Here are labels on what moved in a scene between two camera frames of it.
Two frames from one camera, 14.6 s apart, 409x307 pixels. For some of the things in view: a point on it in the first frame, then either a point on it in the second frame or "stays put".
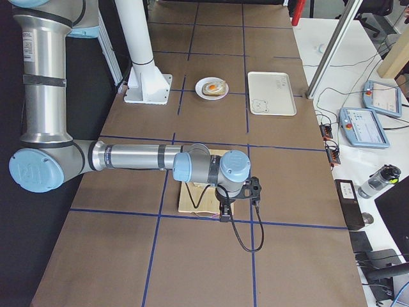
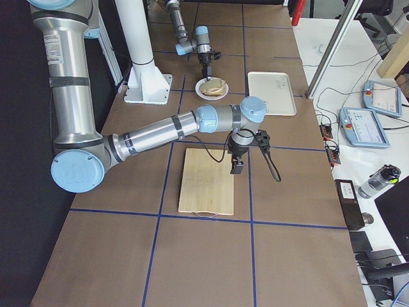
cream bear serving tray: x=270 y=93 stays put
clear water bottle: x=388 y=174 stays put
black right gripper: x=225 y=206 to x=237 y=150
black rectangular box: x=349 y=204 stays put
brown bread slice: x=200 y=184 to x=215 y=84
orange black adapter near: x=333 y=154 stays put
